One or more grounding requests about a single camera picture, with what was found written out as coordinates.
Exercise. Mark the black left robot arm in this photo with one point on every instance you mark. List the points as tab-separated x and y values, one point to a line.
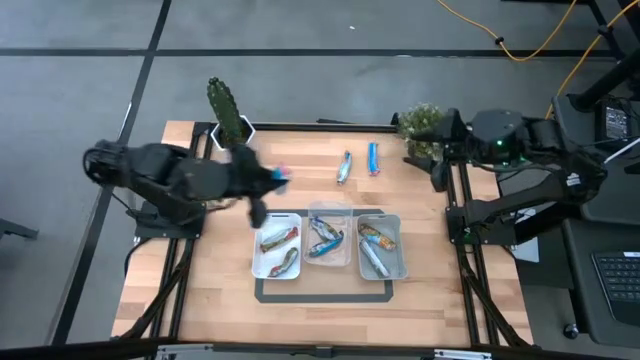
150	170

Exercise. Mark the orange green granola bar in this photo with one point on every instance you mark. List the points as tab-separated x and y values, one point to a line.
377	236

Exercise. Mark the green cactus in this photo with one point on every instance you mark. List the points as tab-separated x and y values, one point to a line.
225	110

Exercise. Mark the black power adapter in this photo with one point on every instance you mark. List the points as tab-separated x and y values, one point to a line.
616	122

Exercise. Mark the white rod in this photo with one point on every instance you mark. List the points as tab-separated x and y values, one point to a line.
622	152

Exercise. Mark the clear plastic bin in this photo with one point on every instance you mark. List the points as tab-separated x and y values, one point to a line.
345	257

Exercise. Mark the black crossbar with silver brackets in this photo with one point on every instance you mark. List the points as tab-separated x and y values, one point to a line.
100	347

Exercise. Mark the silver green granola bar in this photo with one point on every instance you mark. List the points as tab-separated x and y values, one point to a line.
374	257

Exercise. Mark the blue green granola bar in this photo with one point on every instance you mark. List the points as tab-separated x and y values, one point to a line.
325	229

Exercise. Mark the black chair base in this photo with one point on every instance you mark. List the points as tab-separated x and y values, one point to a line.
15	229

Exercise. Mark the bushy green potted plant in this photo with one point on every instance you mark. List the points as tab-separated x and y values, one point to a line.
420	120

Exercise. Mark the white plastic bin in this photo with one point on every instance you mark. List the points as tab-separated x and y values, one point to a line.
265	265

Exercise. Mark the black aluminium table frame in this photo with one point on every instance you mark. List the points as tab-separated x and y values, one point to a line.
325	127

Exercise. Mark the grey plastic bin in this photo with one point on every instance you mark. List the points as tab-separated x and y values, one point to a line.
395	265

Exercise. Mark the black caster wheel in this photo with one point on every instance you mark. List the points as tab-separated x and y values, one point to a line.
571	331

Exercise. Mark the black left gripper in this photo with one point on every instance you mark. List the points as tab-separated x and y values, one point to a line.
247	172

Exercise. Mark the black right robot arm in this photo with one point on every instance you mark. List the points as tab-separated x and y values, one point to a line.
550	190

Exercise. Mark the white hexagonal pot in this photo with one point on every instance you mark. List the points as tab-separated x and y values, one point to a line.
249	131

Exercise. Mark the black stand leg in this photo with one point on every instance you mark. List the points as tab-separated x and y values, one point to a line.
605	82

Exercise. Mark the silver blue granola bar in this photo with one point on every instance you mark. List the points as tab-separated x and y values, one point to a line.
344	167

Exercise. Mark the black side desk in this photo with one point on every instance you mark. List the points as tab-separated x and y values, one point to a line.
615	210

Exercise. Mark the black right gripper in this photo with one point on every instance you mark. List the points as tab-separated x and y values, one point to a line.
456	135

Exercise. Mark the black laptop keyboard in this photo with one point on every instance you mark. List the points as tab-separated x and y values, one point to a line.
620	285

